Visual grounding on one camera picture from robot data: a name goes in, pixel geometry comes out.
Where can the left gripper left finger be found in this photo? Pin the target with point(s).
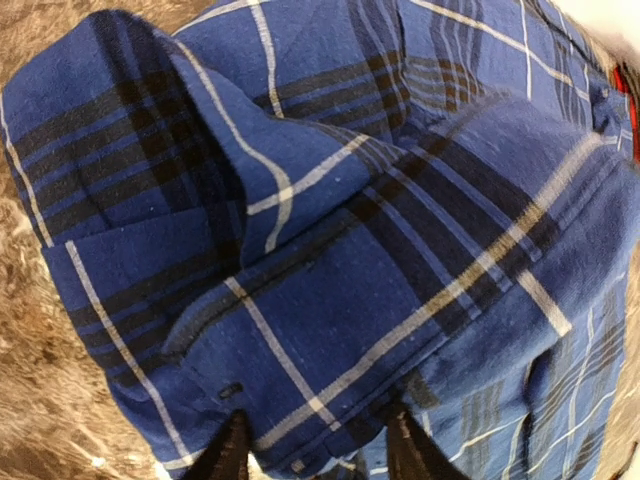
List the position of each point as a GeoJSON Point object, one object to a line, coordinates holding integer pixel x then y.
{"type": "Point", "coordinates": [226, 456]}

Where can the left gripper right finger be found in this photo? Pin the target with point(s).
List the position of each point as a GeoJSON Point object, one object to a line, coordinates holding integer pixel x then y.
{"type": "Point", "coordinates": [411, 453]}

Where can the dark blue plaid shirt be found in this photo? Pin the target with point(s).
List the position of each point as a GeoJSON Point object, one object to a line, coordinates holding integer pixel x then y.
{"type": "Point", "coordinates": [311, 210]}

